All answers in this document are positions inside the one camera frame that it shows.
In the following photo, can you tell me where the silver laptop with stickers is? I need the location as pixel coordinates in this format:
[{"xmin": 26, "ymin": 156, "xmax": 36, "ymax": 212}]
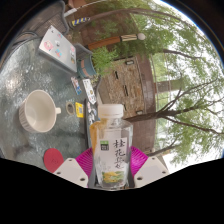
[{"xmin": 37, "ymin": 25, "xmax": 78, "ymax": 74}]

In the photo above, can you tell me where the small yellow card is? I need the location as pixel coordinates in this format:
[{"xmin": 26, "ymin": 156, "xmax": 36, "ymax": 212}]
[{"xmin": 74, "ymin": 101, "xmax": 85, "ymax": 119}]

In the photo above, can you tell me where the white ribbed mug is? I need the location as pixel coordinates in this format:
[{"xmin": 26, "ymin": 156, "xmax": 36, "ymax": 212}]
[{"xmin": 18, "ymin": 89, "xmax": 62, "ymax": 134}]

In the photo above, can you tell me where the flat round red coaster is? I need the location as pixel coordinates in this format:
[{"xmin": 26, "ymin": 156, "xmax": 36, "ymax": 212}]
[{"xmin": 43, "ymin": 147, "xmax": 65, "ymax": 174}]

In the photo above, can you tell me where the clear drink bottle white cap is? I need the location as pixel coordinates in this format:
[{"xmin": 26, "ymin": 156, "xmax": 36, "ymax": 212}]
[{"xmin": 89, "ymin": 103, "xmax": 134, "ymax": 190}]

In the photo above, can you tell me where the wooden lamp post white globe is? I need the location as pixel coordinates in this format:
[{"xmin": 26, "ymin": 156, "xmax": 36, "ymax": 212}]
[{"xmin": 87, "ymin": 32, "xmax": 147, "ymax": 52}]

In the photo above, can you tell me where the grey wicker armchair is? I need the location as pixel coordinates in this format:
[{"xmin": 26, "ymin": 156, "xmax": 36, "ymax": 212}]
[
  {"xmin": 74, "ymin": 42, "xmax": 94, "ymax": 61},
  {"xmin": 4, "ymin": 1, "xmax": 69, "ymax": 56}
]

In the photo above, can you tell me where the blue yellow striped bollard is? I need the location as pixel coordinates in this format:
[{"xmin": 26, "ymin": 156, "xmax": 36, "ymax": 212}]
[{"xmin": 70, "ymin": 16, "xmax": 92, "ymax": 27}]

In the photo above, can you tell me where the white booklet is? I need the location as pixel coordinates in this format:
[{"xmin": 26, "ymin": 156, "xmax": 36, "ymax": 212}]
[{"xmin": 82, "ymin": 78, "xmax": 98, "ymax": 105}]

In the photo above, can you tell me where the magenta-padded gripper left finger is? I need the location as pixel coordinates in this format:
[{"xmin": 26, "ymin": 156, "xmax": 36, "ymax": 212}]
[{"xmin": 53, "ymin": 147, "xmax": 98, "ymax": 189}]

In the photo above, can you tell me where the tape roll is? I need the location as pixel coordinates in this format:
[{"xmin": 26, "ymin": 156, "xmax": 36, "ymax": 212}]
[{"xmin": 65, "ymin": 101, "xmax": 76, "ymax": 116}]

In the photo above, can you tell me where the small blue printed card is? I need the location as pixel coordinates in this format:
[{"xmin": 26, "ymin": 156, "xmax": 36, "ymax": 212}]
[{"xmin": 70, "ymin": 76, "xmax": 83, "ymax": 96}]

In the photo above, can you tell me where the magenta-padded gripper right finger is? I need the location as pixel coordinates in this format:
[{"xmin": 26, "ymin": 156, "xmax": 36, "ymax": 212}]
[{"xmin": 128, "ymin": 145, "xmax": 170, "ymax": 188}]

